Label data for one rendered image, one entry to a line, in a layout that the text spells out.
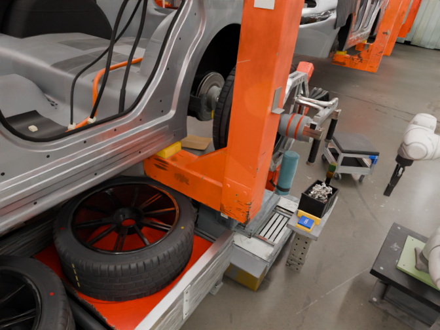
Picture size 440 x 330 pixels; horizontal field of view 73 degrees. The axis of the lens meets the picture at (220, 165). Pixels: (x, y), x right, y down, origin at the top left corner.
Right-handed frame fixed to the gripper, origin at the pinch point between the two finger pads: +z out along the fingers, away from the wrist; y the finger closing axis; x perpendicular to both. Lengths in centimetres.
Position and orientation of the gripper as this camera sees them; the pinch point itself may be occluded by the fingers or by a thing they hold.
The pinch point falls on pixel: (389, 189)
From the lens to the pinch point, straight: 176.6
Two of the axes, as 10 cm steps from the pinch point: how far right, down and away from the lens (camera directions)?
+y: 4.9, -4.0, 7.7
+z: -1.2, 8.5, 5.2
